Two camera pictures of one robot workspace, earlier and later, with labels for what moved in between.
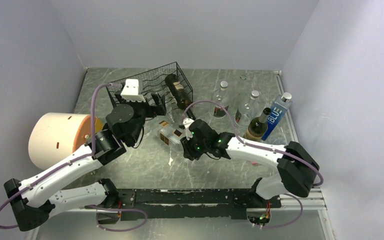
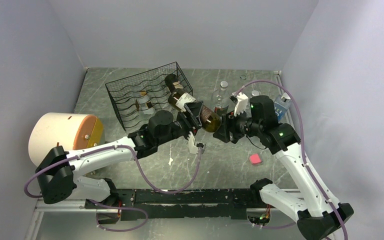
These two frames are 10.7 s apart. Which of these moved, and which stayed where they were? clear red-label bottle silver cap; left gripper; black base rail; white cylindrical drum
Moved: left gripper
Stayed: clear red-label bottle silver cap; black base rail; white cylindrical drum
